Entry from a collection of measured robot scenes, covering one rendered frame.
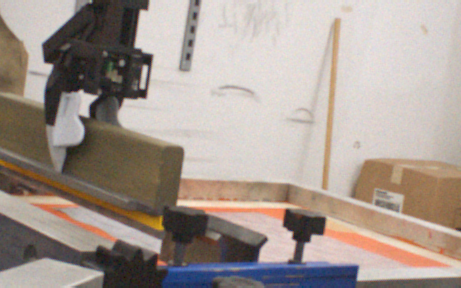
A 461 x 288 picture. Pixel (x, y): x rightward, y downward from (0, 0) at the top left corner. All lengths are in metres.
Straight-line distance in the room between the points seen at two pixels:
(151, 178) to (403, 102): 3.75
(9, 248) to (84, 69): 0.32
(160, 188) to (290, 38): 3.17
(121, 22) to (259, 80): 3.00
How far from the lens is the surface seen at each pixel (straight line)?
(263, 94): 4.15
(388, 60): 4.67
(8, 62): 3.41
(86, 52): 1.16
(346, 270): 1.11
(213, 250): 1.05
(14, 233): 0.91
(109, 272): 0.80
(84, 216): 1.39
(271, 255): 1.36
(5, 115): 1.33
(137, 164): 1.10
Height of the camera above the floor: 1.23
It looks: 6 degrees down
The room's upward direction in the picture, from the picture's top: 10 degrees clockwise
